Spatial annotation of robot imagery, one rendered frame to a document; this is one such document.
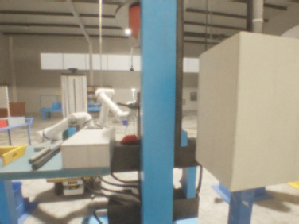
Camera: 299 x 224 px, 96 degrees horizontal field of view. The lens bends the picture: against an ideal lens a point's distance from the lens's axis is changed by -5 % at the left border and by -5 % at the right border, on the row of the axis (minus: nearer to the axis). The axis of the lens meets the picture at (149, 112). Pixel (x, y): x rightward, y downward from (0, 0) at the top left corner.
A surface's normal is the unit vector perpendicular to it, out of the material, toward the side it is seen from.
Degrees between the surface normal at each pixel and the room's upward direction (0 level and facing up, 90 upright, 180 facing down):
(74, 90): 90
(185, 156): 90
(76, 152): 90
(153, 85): 90
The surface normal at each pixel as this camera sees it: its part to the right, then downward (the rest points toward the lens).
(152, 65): 0.15, 0.11
